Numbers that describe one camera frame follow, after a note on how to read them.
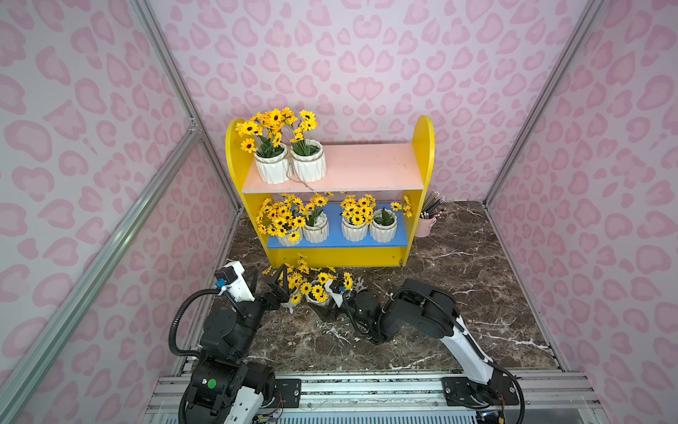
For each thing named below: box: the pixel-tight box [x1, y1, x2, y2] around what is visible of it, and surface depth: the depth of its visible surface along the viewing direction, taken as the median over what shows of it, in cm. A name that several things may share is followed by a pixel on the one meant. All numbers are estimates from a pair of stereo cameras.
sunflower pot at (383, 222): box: [369, 195, 413, 243], surface depth 87 cm
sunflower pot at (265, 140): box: [235, 107, 298, 185], surface depth 67 cm
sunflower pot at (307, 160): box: [289, 109, 328, 182], surface depth 69 cm
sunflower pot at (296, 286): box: [262, 253, 313, 314], surface depth 84 cm
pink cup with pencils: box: [415, 189, 446, 238], surface depth 105 cm
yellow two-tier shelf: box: [226, 115, 436, 268], surface depth 74 cm
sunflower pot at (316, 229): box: [302, 191, 334, 244], surface depth 88 cm
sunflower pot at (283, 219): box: [256, 193, 308, 248], surface depth 82 cm
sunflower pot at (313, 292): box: [301, 272, 330, 306], surface depth 81 cm
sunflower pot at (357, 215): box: [339, 194, 377, 243], surface depth 83 cm
